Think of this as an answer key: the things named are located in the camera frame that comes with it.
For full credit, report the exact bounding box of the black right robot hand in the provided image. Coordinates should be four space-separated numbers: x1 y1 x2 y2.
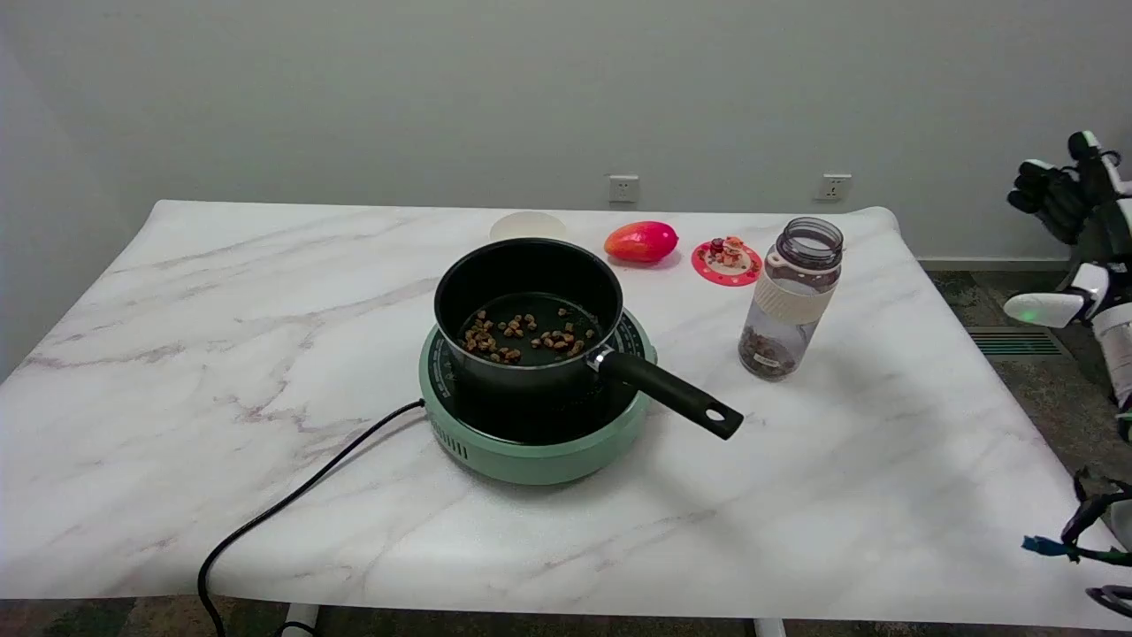
1007 131 1132 246

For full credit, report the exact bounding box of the clear bottle with beige sleeve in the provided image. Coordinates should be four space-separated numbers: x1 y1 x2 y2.
738 217 845 382

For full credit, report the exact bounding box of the floor vent grille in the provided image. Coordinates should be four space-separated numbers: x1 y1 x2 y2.
965 327 1074 359

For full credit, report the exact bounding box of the red coaster with snacks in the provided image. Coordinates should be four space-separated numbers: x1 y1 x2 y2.
691 236 763 288

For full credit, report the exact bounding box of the red mango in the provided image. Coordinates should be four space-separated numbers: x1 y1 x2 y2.
604 221 680 264

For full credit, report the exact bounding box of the green induction cooker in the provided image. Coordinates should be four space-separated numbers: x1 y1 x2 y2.
418 307 658 487

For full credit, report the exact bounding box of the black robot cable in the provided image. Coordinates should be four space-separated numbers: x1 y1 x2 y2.
1023 467 1132 618

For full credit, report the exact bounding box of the black saucepan with handle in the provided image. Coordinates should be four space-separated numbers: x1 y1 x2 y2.
433 238 745 441

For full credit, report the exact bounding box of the black power cord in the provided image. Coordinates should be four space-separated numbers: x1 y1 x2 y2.
196 399 427 637

